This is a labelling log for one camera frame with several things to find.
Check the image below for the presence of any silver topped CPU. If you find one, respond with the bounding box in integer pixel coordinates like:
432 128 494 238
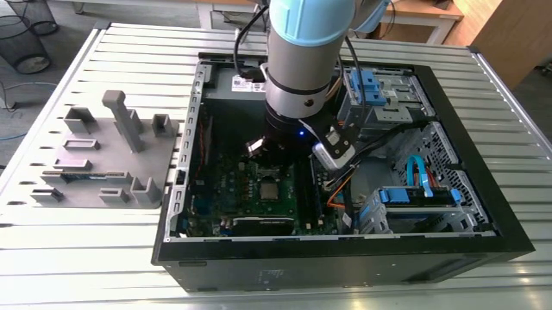
260 181 282 200

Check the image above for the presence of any CPU socket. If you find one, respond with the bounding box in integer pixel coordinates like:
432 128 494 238
257 178 288 203

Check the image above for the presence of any black RAM slot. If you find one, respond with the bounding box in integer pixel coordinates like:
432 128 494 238
296 161 311 229
308 166 323 227
301 161 316 229

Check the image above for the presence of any green motherboard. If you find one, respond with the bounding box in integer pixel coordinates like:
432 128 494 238
184 141 343 237

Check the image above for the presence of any grey power supply unit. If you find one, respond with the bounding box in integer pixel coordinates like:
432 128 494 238
201 67 268 152

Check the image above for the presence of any blue drive bay latch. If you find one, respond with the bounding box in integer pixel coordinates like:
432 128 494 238
351 68 388 107

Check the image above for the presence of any silver optical drive bay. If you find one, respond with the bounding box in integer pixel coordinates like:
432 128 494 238
335 67 438 138

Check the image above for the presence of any black graphics card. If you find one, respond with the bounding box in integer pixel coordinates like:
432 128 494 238
230 215 299 237

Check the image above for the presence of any empty blue disk carrier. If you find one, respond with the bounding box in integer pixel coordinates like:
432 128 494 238
359 196 381 229

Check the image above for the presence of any hard disk in blue carrier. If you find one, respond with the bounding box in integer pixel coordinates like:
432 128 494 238
379 186 462 209

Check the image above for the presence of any black PC case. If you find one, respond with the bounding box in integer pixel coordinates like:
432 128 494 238
150 51 536 293

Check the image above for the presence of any grey parts rack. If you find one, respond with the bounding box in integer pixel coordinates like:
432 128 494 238
29 89 182 209

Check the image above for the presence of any silver disk bay cage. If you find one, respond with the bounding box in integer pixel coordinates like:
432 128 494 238
357 185 495 236

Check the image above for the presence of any dark green RAM stick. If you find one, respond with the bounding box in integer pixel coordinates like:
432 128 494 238
43 170 130 182

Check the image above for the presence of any white desk with wooden top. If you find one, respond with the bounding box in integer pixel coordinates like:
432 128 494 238
196 0 466 45

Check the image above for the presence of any wooden cabinet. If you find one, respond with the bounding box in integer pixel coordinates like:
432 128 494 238
444 0 552 91

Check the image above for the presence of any dark wrist camera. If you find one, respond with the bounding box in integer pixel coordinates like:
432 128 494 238
245 137 268 154

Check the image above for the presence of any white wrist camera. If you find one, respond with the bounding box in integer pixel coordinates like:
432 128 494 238
311 127 357 171

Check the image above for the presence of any red black twisted wire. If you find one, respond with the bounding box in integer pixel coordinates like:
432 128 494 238
192 112 214 182

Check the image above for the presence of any orange wire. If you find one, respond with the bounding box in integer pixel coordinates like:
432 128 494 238
327 182 349 211

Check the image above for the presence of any long black sleeved cable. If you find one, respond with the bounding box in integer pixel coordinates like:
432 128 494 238
323 118 438 191

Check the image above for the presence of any black camera cable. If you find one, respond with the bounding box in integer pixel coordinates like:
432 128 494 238
343 34 375 133

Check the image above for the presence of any black electronics box cable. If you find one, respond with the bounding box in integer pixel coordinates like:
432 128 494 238
233 5 272 81

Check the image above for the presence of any blue SATA wire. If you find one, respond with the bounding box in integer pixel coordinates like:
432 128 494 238
405 154 435 198

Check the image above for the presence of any blue network cable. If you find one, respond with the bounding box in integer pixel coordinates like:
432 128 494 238
0 81 58 143

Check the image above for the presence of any large wire mesh bin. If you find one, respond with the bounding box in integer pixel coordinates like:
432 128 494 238
0 14 53 75

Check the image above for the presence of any small wire mesh bin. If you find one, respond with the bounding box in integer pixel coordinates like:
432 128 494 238
16 0 61 36

